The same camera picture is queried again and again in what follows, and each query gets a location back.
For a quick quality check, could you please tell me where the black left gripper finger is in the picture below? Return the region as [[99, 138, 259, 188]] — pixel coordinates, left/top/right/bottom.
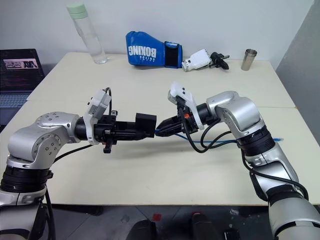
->
[[116, 121, 137, 132], [116, 129, 155, 141]]

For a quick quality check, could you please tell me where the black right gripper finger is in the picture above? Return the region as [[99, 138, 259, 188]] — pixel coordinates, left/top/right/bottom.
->
[[155, 124, 184, 138], [159, 115, 183, 129]]

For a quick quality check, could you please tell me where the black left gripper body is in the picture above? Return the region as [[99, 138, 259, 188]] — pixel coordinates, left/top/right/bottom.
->
[[94, 110, 121, 154]]

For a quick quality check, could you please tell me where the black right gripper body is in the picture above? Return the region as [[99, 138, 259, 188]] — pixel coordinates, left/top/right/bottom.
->
[[176, 95, 199, 135]]

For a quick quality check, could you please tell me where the small black box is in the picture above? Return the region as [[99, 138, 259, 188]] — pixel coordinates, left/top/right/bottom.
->
[[134, 112, 158, 138]]

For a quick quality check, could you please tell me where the blue Ethernet cable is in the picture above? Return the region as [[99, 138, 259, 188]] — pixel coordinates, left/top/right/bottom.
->
[[154, 128, 285, 148]]

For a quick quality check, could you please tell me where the white spare gripper housing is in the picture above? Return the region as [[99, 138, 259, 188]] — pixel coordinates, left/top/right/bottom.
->
[[181, 49, 211, 73]]

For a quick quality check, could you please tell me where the black spare gripper claw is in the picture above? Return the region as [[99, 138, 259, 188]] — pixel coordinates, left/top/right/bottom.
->
[[208, 51, 231, 71]]

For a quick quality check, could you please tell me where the blue boxing glove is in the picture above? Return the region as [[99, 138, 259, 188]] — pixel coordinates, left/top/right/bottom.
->
[[125, 31, 183, 69]]

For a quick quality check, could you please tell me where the steel cup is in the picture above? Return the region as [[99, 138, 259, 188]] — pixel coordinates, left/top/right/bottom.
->
[[240, 48, 259, 72]]

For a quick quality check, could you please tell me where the clear bottle with green lid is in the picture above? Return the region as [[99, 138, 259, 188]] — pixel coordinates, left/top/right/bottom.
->
[[66, 1, 109, 65]]

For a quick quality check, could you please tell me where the black rounded shape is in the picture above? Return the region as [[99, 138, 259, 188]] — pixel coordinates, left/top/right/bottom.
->
[[129, 218, 157, 240]]

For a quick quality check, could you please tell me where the dark rounded shape red top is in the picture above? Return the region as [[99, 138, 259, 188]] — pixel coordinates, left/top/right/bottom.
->
[[191, 211, 214, 240]]

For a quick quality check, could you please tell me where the black laptop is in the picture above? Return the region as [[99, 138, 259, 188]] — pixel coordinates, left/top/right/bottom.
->
[[0, 48, 46, 110]]

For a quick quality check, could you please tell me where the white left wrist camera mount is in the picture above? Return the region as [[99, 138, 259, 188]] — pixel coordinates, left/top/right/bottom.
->
[[83, 89, 112, 146]]

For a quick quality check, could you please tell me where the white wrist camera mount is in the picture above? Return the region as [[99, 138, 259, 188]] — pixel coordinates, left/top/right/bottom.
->
[[166, 81, 205, 131], [83, 89, 112, 146]]

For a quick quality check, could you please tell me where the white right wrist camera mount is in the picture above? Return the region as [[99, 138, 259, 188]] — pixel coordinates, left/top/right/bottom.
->
[[166, 81, 205, 131]]

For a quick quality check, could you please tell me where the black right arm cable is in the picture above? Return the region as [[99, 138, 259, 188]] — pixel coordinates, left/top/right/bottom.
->
[[177, 98, 310, 201]]

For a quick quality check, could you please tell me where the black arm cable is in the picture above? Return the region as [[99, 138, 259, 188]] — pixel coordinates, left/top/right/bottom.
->
[[177, 98, 310, 201], [44, 86, 113, 240]]

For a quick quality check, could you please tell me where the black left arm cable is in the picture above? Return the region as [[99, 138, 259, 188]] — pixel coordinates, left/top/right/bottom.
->
[[44, 86, 113, 240]]

